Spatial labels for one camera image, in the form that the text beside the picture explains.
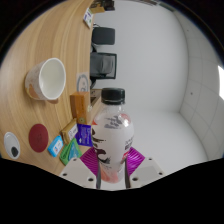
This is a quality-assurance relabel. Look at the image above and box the wooden side desk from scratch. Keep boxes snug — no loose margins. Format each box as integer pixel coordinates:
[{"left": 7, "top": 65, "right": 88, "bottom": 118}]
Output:
[{"left": 87, "top": 88, "right": 104, "bottom": 125}]

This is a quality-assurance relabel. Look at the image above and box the orange-brown wooden box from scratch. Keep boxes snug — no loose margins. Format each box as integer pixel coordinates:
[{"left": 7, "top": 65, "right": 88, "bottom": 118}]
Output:
[{"left": 69, "top": 91, "right": 92, "bottom": 125}]

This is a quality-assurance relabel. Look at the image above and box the black office chair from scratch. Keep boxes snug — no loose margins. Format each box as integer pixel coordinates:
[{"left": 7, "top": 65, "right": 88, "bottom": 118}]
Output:
[{"left": 90, "top": 26, "right": 116, "bottom": 54}]

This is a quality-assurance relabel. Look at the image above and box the white round disc black dot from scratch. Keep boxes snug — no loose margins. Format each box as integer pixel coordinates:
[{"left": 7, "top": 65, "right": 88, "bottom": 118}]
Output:
[{"left": 3, "top": 131, "right": 21, "bottom": 160}]

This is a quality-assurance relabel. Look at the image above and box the clear drink bottle black cap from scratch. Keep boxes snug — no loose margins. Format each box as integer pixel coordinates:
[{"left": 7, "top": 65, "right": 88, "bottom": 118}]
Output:
[{"left": 90, "top": 87, "right": 135, "bottom": 184}]

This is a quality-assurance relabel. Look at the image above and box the small yellow box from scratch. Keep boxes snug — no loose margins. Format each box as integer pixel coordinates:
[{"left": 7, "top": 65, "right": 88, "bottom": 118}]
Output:
[{"left": 60, "top": 118, "right": 79, "bottom": 143}]

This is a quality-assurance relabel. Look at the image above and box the grey mesh office chair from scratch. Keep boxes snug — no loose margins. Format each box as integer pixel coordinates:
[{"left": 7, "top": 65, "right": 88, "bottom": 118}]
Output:
[{"left": 89, "top": 51, "right": 118, "bottom": 89}]

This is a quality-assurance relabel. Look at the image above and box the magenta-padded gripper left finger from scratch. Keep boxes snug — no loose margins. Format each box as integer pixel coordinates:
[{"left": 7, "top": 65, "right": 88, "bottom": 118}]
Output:
[{"left": 59, "top": 147, "right": 101, "bottom": 190}]

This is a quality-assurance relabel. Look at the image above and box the green flat box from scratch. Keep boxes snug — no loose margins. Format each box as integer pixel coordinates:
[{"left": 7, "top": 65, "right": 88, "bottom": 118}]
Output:
[{"left": 59, "top": 137, "right": 83, "bottom": 166}]

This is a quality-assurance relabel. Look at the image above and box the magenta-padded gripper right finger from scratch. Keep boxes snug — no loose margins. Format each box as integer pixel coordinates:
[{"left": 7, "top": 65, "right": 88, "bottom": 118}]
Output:
[{"left": 123, "top": 146, "right": 165, "bottom": 189}]

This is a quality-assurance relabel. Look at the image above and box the white mug with orange print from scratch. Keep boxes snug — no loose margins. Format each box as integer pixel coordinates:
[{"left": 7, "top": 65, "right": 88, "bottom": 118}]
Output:
[{"left": 24, "top": 57, "right": 67, "bottom": 102}]

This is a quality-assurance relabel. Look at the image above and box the small blue box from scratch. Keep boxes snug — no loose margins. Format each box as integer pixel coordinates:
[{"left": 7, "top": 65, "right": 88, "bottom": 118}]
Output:
[{"left": 47, "top": 134, "right": 64, "bottom": 158}]

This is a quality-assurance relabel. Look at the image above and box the flat round red coaster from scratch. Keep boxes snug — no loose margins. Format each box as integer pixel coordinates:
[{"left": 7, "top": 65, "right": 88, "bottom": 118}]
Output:
[{"left": 28, "top": 123, "right": 50, "bottom": 153}]

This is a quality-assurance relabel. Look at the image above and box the green and white leaflet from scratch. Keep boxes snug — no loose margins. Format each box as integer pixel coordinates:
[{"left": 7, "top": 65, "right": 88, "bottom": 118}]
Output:
[{"left": 82, "top": 7, "right": 94, "bottom": 29}]

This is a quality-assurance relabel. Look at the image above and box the long ceiling light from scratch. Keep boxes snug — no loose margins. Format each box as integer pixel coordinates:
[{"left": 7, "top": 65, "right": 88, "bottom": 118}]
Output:
[{"left": 218, "top": 65, "right": 224, "bottom": 101}]

